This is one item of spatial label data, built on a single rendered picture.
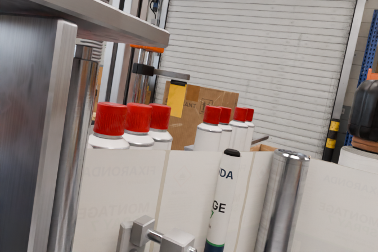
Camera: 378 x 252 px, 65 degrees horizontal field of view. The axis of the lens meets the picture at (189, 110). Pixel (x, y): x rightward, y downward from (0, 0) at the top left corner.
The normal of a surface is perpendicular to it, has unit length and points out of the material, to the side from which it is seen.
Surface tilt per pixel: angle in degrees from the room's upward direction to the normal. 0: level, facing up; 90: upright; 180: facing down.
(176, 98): 90
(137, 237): 90
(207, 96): 90
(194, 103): 90
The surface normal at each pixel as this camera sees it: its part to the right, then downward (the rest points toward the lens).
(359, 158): -0.76, -0.04
